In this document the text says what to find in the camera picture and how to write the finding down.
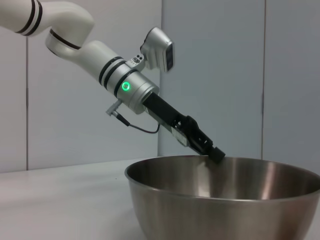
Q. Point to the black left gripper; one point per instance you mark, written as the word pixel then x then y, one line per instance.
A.
pixel 162 110

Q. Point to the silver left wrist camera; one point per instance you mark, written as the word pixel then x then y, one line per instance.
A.
pixel 157 50

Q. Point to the stainless steel mixing bowl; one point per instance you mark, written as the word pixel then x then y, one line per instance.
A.
pixel 225 212

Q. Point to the white and silver left arm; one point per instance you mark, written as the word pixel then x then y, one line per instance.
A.
pixel 100 57

